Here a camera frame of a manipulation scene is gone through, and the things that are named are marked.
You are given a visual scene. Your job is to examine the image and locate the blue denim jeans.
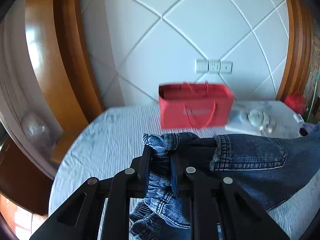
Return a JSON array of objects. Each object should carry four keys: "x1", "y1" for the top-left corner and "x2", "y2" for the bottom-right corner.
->
[{"x1": 129, "y1": 126, "x2": 319, "y2": 239}]

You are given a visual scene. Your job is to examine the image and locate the striped light blue bedsheet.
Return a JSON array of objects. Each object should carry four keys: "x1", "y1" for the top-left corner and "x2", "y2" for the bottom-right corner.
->
[{"x1": 49, "y1": 105, "x2": 319, "y2": 239}]

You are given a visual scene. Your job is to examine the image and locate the red paper shopping bag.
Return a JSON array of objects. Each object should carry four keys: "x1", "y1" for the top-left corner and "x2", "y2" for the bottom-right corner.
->
[{"x1": 158, "y1": 82, "x2": 234, "y2": 129}]

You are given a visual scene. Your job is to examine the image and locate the grey plush toy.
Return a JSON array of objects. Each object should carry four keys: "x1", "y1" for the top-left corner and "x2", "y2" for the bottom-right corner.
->
[{"x1": 240, "y1": 109, "x2": 275, "y2": 134}]

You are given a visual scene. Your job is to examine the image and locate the clear plastic bag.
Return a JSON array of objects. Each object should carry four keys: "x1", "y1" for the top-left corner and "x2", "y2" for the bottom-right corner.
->
[{"x1": 21, "y1": 113, "x2": 50, "y2": 147}]

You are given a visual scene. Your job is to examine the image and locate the red plastic handbag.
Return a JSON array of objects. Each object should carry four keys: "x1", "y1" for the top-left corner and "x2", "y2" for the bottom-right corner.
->
[{"x1": 284, "y1": 90, "x2": 306, "y2": 115}]

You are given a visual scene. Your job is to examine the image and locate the white wall socket panel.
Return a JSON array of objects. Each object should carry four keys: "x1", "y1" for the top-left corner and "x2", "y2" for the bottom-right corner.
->
[{"x1": 195, "y1": 59, "x2": 233, "y2": 74}]

